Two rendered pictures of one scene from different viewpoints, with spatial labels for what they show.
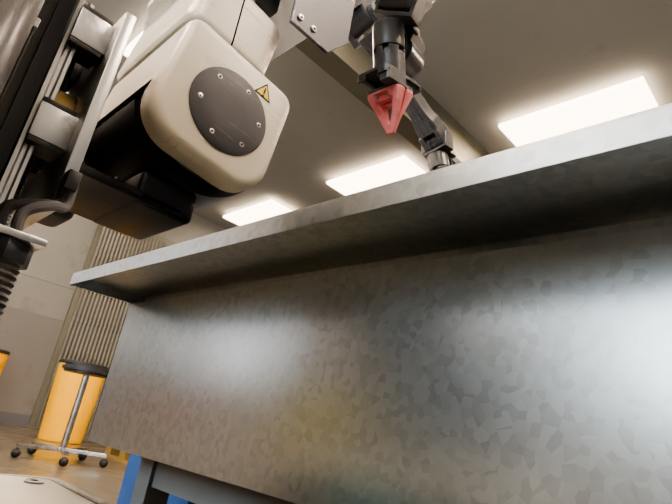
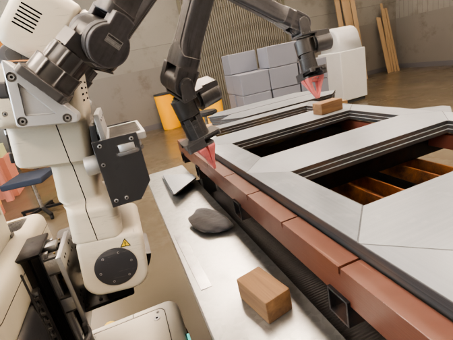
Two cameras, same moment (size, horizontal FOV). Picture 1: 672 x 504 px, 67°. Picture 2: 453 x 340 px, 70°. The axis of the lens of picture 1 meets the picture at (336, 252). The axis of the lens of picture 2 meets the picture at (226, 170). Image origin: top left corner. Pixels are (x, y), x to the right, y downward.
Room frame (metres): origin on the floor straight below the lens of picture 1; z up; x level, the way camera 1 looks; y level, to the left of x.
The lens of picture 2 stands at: (0.01, -0.47, 1.16)
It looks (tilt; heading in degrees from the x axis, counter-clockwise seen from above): 18 degrees down; 27
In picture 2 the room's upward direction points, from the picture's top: 12 degrees counter-clockwise
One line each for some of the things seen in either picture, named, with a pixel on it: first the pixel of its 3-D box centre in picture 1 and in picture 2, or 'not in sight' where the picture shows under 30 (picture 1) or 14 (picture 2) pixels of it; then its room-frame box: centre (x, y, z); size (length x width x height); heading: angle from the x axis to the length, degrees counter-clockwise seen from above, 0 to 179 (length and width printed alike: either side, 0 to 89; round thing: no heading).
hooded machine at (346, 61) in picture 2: not in sight; (341, 65); (6.54, 0.13, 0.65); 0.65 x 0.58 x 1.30; 43
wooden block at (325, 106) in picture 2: not in sight; (327, 106); (1.52, -0.26, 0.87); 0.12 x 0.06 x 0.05; 139
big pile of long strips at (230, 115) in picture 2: not in sight; (272, 108); (1.97, 0.13, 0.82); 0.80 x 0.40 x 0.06; 134
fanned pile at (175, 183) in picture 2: not in sight; (180, 180); (1.12, 0.34, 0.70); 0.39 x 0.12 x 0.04; 44
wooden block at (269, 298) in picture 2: not in sight; (263, 293); (0.50, -0.24, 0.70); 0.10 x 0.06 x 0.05; 55
